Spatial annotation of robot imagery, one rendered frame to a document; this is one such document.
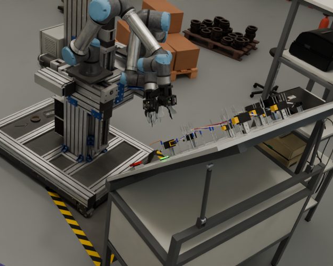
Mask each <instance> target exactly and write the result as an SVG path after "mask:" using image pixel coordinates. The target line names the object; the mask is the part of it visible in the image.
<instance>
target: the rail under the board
mask: <svg viewBox="0 0 333 266"><path fill-rule="evenodd" d="M123 173H124V172H123ZM120 174H121V173H120ZM117 175H118V174H117ZM156 175H157V174H156ZM151 176H154V175H151ZM151 176H147V177H143V178H139V179H134V177H133V175H130V176H126V177H123V178H119V179H115V180H111V181H107V178H106V182H105V187H106V188H107V189H108V191H109V192H112V191H114V190H117V189H119V188H122V187H125V186H127V185H130V184H133V183H136V182H138V181H141V180H143V179H146V178H149V177H151ZM111 177H112V176H111ZM108 178H109V177H108Z"/></svg>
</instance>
